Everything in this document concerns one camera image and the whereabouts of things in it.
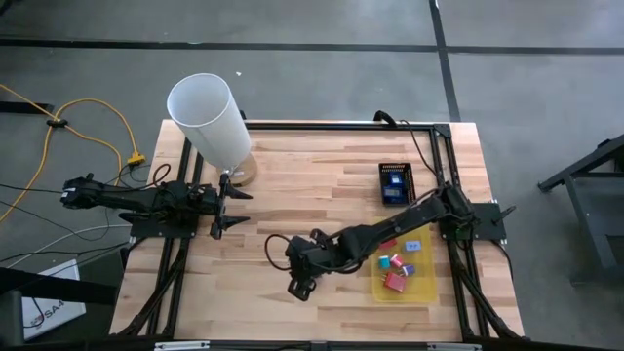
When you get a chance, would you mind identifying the dark left arm cable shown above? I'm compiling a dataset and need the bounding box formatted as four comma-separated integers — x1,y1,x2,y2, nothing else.
148,162,173,192

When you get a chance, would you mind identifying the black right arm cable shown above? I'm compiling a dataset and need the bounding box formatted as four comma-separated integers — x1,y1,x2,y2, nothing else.
399,118,442,179

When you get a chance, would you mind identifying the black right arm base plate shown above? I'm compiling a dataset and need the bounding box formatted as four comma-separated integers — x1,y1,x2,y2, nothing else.
438,202,517,244

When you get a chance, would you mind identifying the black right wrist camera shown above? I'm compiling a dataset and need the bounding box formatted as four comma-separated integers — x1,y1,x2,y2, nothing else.
285,235,317,270

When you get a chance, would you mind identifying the black metal stand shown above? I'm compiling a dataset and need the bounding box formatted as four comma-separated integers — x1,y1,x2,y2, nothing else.
537,133,624,285

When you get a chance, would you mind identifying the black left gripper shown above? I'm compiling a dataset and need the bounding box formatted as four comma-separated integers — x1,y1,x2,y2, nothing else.
194,174,254,240

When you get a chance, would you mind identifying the white labelled box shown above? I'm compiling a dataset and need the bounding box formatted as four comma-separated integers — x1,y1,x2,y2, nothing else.
21,258,88,341

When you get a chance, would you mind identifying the white floor cable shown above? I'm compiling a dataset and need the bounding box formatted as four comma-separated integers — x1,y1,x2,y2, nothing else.
7,222,134,269

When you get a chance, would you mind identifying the silver metal bracket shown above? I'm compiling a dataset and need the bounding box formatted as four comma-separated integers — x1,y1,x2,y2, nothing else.
427,342,483,351
154,340,212,351

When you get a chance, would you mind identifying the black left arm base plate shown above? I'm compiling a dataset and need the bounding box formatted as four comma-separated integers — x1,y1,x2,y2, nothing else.
118,209,202,240

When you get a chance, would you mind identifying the black flat floor bar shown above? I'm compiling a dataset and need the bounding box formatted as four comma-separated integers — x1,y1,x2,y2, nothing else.
0,100,54,114

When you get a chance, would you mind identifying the grey metal post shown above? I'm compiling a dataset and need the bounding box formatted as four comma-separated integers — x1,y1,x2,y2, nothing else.
0,290,25,348

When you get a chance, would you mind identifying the yellow translucent plastic tray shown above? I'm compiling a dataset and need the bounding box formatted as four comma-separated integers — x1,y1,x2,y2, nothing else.
368,215,439,304

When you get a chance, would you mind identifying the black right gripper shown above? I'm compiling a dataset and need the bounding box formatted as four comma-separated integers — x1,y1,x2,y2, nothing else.
285,227,342,302

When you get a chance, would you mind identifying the black right gripper cable loop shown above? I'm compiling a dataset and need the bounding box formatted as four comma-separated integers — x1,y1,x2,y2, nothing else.
263,233,294,272

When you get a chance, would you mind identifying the black aluminium table frame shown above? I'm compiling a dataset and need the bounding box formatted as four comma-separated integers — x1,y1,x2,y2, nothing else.
110,120,527,342

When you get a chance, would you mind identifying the yellow extension cord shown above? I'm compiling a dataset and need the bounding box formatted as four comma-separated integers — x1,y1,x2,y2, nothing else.
0,121,123,225
0,82,147,167

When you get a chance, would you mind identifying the white shade wooden base lamp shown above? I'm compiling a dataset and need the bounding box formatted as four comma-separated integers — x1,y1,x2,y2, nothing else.
166,72,259,188

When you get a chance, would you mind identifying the dark blue box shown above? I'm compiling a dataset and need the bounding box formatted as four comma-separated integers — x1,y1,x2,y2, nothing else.
380,172,407,206

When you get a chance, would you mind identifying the black metal beam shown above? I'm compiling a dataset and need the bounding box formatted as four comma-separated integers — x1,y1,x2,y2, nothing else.
0,266,119,306

